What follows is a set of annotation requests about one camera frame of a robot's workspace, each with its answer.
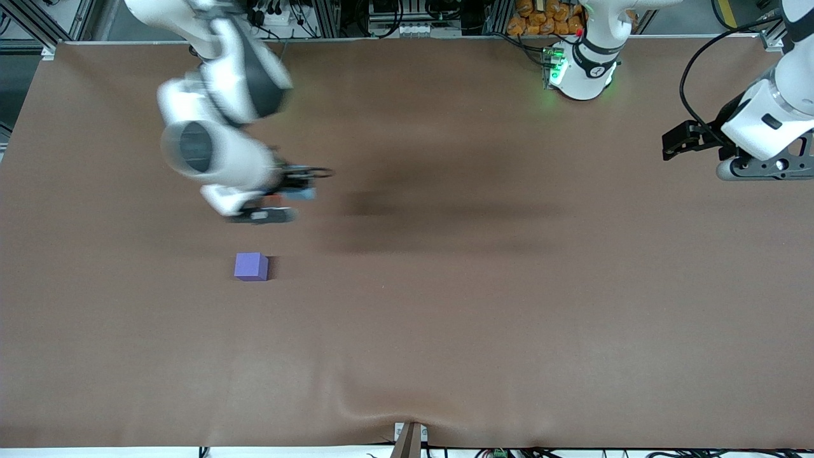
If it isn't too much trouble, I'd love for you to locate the orange snack packet pile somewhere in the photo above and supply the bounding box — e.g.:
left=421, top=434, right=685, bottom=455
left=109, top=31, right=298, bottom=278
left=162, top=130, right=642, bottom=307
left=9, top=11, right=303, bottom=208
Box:
left=507, top=0, right=587, bottom=37

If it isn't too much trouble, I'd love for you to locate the white power strip with plugs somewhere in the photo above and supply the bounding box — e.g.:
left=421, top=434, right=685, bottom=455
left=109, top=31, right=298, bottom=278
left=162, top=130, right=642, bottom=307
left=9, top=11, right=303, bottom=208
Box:
left=244, top=3, right=307, bottom=30

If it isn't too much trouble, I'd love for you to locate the aluminium frame profile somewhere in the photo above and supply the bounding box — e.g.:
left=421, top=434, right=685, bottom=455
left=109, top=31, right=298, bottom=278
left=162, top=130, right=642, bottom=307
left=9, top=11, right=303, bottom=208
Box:
left=312, top=0, right=341, bottom=38
left=486, top=0, right=513, bottom=36
left=10, top=0, right=60, bottom=53
left=759, top=10, right=789, bottom=53

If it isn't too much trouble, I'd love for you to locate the brown table mat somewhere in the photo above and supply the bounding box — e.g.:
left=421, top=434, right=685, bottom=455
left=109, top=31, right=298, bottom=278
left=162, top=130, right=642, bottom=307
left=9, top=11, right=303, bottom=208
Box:
left=0, top=35, right=814, bottom=450

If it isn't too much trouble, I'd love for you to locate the purple foam block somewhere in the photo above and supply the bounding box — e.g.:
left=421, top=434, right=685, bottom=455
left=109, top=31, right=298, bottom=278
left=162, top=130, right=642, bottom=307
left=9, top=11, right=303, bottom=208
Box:
left=233, top=252, right=269, bottom=282

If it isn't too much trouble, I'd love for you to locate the brown camera mount bracket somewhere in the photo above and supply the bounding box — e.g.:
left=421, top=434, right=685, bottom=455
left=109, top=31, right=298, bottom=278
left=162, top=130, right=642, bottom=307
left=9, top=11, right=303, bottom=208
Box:
left=391, top=421, right=429, bottom=458

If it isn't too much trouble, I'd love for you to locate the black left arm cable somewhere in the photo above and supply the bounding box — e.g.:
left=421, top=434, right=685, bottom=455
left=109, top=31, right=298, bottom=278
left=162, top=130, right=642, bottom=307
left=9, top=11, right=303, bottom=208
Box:
left=679, top=16, right=786, bottom=144

